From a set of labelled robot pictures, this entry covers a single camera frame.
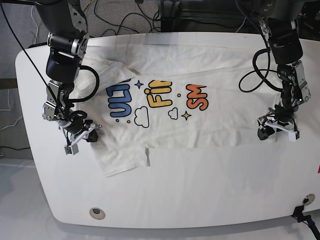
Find white printed T-shirt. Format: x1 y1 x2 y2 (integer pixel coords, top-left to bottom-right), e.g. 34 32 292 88
75 44 279 177

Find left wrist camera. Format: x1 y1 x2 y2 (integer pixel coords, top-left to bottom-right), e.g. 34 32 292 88
288 131 300 142

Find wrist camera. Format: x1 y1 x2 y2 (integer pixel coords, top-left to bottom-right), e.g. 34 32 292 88
288 131 300 142
64 144 79 155

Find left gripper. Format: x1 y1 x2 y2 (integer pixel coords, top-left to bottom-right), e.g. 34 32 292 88
257 106 300 140

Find table cable grommet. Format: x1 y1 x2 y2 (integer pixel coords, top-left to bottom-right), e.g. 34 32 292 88
89 207 106 220
302 193 316 206

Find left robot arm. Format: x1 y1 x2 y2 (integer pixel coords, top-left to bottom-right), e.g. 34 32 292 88
235 0 311 142

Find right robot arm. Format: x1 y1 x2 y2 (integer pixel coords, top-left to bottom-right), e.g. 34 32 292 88
34 0 100 146

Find left table cable grommet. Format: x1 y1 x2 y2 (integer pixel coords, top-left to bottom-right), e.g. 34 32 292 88
89 207 106 220

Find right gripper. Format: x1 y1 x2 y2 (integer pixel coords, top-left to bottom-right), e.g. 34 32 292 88
59 117 102 146

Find right table cable grommet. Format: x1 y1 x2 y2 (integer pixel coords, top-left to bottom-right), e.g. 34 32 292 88
302 193 316 206

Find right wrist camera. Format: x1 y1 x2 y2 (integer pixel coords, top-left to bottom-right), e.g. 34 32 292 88
64 144 79 155

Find black table clamp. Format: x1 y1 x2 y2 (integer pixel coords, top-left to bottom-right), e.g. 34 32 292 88
291 205 320 240

